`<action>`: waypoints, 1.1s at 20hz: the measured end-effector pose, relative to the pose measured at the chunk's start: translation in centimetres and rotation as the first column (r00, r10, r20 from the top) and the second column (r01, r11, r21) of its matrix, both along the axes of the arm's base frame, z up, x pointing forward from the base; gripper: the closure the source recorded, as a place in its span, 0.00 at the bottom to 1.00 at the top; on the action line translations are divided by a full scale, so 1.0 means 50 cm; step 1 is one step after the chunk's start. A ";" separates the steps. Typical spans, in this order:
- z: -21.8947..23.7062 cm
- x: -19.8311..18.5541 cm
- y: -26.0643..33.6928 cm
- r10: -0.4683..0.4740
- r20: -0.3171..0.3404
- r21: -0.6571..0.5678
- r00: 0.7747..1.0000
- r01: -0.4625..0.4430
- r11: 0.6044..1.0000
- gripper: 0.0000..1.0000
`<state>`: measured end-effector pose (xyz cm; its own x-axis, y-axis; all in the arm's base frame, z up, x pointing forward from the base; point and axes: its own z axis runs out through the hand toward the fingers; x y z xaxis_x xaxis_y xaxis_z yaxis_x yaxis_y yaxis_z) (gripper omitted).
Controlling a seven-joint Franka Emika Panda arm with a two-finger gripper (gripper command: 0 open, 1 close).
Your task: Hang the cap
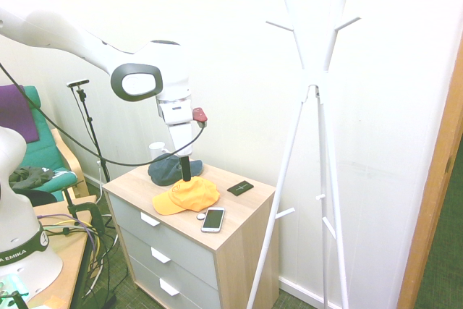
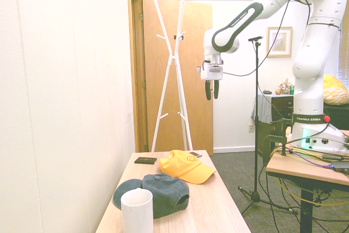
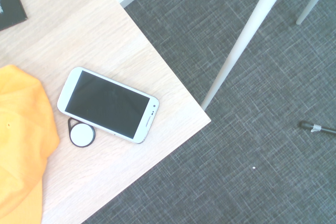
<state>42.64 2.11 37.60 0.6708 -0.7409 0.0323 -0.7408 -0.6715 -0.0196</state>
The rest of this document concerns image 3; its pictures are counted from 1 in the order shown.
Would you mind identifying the round white key fob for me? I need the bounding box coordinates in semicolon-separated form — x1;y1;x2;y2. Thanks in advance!
67;117;96;148

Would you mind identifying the orange baseball cap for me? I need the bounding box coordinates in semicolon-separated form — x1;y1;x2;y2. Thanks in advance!
0;64;60;224

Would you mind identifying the black pen with tape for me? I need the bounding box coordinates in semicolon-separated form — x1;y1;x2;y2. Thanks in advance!
298;120;336;135

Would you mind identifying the white smartphone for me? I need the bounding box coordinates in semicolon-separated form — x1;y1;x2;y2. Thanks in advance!
57;66;160;145

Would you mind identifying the black card with white print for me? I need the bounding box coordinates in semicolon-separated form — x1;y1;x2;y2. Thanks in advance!
0;0;28;32

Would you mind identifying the white coat rack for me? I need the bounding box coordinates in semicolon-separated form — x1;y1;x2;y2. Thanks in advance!
164;0;336;112

